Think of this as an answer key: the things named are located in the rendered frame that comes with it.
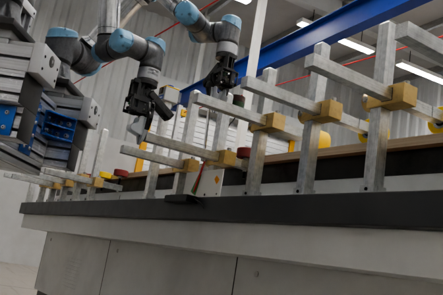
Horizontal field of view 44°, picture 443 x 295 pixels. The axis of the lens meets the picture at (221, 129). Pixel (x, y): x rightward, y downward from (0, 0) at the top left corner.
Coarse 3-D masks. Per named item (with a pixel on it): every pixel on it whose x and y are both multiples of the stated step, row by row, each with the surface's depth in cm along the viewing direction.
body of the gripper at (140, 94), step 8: (136, 80) 179; (144, 80) 180; (152, 80) 180; (136, 88) 181; (144, 88) 182; (152, 88) 185; (128, 96) 180; (136, 96) 177; (144, 96) 180; (136, 104) 177; (144, 104) 178; (152, 104) 180; (128, 112) 180; (136, 112) 177; (144, 112) 178
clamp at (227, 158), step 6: (222, 150) 193; (228, 150) 192; (222, 156) 192; (228, 156) 191; (234, 156) 193; (210, 162) 197; (216, 162) 194; (222, 162) 190; (228, 162) 191; (234, 162) 193
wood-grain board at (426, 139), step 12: (360, 144) 165; (396, 144) 154; (408, 144) 150; (420, 144) 147; (432, 144) 144; (276, 156) 198; (288, 156) 193; (324, 156) 178; (336, 156) 175; (168, 168) 269; (228, 168) 227; (108, 180) 336
